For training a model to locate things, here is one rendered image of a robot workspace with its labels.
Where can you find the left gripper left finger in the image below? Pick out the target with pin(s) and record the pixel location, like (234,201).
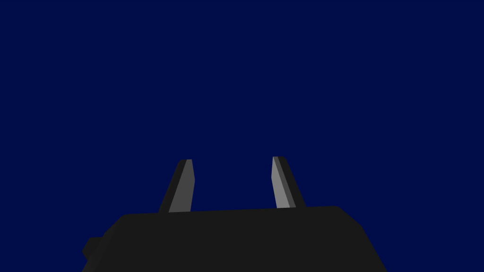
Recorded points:
(180,189)

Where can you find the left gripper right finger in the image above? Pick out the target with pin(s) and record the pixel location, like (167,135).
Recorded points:
(284,187)

